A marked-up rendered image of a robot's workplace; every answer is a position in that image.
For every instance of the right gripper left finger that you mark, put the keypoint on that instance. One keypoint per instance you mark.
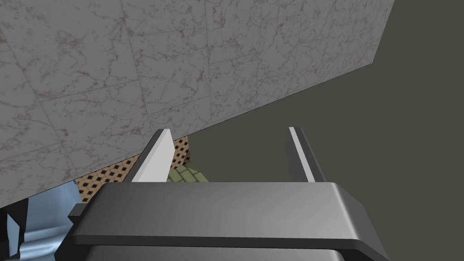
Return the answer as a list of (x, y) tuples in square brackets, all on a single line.
[(154, 163)]

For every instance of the pale blue rounded fixture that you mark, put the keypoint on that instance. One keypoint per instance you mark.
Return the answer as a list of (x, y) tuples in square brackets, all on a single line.
[(43, 224)]

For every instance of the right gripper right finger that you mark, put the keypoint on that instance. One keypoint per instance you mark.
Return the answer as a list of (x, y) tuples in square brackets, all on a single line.
[(303, 159)]

